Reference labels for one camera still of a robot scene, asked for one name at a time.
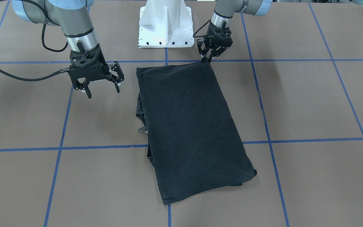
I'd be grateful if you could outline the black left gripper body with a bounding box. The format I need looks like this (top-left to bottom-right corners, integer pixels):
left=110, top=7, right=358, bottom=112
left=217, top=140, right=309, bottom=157
left=196, top=22, right=233, bottom=63

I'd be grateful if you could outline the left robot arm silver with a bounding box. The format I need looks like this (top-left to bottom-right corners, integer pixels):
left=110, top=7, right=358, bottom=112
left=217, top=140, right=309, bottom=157
left=193, top=0, right=272, bottom=63

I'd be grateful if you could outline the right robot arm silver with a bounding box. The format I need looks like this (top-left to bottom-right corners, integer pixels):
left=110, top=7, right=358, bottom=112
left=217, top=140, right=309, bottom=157
left=12, top=0, right=124, bottom=98

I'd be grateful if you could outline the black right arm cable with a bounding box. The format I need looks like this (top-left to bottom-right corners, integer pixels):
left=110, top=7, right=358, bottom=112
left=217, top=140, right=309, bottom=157
left=0, top=0, right=72, bottom=82

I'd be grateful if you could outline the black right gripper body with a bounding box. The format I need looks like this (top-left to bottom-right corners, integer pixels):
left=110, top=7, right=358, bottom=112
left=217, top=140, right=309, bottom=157
left=68, top=43, right=125, bottom=99

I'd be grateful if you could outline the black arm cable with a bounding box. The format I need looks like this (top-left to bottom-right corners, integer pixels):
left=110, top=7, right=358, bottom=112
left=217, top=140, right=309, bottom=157
left=193, top=20, right=212, bottom=39
left=0, top=0, right=72, bottom=82

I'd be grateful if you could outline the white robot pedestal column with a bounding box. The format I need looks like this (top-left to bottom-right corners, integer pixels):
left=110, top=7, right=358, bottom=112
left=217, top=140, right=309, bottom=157
left=138, top=0, right=194, bottom=48

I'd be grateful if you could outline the black graphic t-shirt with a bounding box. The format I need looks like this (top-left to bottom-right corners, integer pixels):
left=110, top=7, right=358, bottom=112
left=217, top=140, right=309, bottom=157
left=136, top=61, right=257, bottom=205

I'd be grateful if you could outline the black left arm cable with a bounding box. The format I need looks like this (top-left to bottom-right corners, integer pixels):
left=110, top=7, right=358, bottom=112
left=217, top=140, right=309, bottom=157
left=193, top=20, right=212, bottom=39

